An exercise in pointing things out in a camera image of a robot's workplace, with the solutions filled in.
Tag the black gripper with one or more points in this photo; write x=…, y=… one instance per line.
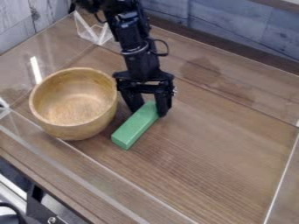
x=158, y=84

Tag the green rectangular stick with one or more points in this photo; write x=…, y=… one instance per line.
x=135, y=126

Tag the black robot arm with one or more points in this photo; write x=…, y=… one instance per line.
x=143, y=78

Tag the wooden bowl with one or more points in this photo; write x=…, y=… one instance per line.
x=74, y=103

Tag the clear acrylic corner bracket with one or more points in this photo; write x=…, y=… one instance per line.
x=98, y=34

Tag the black table frame bracket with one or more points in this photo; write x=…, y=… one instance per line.
x=46, y=209

